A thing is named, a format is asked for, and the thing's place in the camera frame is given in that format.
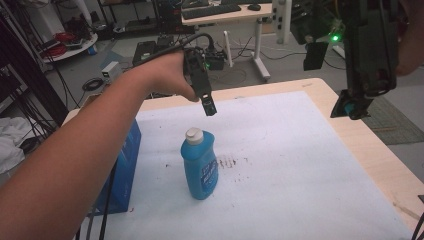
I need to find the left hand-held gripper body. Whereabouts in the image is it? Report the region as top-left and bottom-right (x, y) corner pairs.
(182, 46), (214, 103)

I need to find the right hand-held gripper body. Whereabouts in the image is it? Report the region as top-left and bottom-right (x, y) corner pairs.
(289, 0), (400, 100)

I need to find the blue dish soap bottle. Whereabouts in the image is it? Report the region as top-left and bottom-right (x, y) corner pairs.
(180, 127), (220, 201)

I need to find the person's left hand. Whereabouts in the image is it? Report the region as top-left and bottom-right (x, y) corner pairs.
(131, 50), (201, 103)

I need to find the person's right hand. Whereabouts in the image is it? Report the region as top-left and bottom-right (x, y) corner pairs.
(395, 0), (424, 77)

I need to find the grey floor mat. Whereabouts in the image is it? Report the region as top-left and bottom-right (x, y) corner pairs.
(360, 95), (424, 146)

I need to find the black equipment case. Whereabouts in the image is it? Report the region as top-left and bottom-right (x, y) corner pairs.
(131, 40), (158, 66)

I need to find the black machine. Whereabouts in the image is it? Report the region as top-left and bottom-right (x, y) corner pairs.
(155, 0), (197, 35)

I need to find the black keyboard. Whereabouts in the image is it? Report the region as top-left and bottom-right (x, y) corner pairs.
(181, 3), (242, 21)

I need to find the wooden desk with white legs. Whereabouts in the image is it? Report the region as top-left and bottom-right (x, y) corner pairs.
(180, 2), (275, 84)

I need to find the white table mat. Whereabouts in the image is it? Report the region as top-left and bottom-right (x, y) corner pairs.
(77, 90), (415, 240)

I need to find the small white device box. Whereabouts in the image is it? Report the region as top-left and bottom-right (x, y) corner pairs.
(101, 61), (123, 84)

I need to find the white column with sockets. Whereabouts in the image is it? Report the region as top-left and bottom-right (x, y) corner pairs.
(271, 0), (293, 45)

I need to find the blue cardboard box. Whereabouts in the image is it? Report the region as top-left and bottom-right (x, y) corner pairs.
(94, 119), (142, 216)

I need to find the round white table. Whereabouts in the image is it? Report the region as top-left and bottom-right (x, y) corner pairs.
(41, 32), (100, 64)

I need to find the white cloth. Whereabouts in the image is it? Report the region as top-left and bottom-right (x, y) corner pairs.
(0, 116), (35, 175)

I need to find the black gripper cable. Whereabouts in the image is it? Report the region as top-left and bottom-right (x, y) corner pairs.
(132, 32), (216, 68)

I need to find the black floor cable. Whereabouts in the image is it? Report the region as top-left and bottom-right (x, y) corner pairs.
(233, 35), (347, 72)

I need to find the black cable coil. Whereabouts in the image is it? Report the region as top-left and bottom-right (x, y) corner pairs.
(81, 77), (105, 92)

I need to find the red cable coil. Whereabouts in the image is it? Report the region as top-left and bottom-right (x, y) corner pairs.
(48, 43), (68, 58)

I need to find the grey cable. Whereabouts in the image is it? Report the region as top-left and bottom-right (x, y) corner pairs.
(84, 205), (98, 240)

